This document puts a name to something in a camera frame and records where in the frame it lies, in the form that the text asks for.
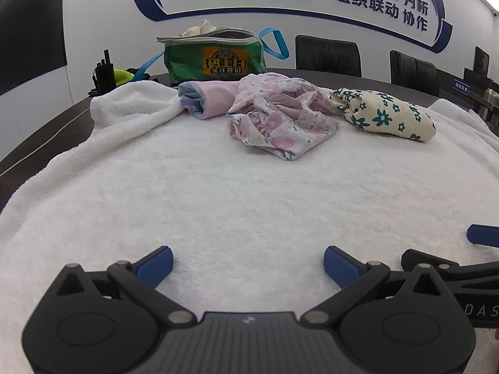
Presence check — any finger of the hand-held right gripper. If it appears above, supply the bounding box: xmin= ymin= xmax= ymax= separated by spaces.
xmin=401 ymin=248 xmax=499 ymax=283
xmin=466 ymin=223 xmax=499 ymax=248

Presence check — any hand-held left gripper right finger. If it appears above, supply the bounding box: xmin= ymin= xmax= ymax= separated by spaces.
xmin=303 ymin=245 xmax=450 ymax=327

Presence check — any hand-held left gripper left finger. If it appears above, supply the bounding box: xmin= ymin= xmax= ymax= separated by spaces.
xmin=51 ymin=245 xmax=197 ymax=327

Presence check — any cream garment with teal flowers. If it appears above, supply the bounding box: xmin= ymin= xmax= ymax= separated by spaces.
xmin=331 ymin=88 xmax=437 ymax=143

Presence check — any pink floral ruffled garment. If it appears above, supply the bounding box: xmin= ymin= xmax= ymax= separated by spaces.
xmin=226 ymin=73 xmax=342 ymax=163

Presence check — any pink garment with blue trim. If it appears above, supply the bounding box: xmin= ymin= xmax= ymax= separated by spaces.
xmin=177 ymin=80 xmax=245 ymax=121

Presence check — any white fluffy towel blanket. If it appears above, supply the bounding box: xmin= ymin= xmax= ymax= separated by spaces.
xmin=0 ymin=80 xmax=499 ymax=374

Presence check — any black equipment stand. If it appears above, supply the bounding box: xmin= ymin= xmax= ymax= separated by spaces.
xmin=463 ymin=46 xmax=499 ymax=125

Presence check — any black office chair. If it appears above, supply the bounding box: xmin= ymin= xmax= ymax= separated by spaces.
xmin=390 ymin=50 xmax=440 ymax=98
xmin=295 ymin=35 xmax=362 ymax=78

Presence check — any yellow-green cloth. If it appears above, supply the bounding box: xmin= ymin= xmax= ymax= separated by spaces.
xmin=113 ymin=68 xmax=135 ymax=85

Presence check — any black walkie-talkie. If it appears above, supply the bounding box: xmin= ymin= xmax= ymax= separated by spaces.
xmin=93 ymin=49 xmax=116 ymax=96

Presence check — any cream cloth in bag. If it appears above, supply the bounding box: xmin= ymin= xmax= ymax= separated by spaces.
xmin=182 ymin=19 xmax=217 ymax=38

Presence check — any green bag with blue strap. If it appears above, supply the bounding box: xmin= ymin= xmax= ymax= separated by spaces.
xmin=134 ymin=26 xmax=290 ymax=86

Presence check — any dark wall screen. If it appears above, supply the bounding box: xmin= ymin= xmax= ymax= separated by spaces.
xmin=0 ymin=0 xmax=68 ymax=96

